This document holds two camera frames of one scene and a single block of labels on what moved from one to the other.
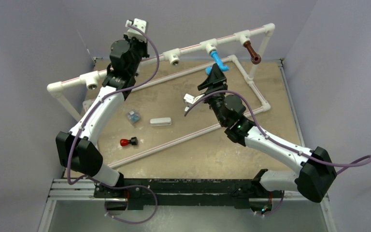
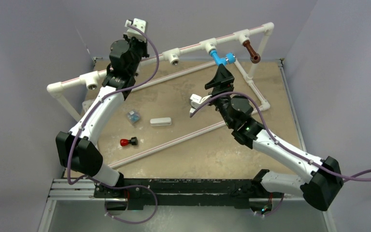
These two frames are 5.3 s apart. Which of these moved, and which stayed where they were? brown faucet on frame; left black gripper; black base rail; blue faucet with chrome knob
Moved: blue faucet with chrome knob
Stayed: left black gripper; black base rail; brown faucet on frame
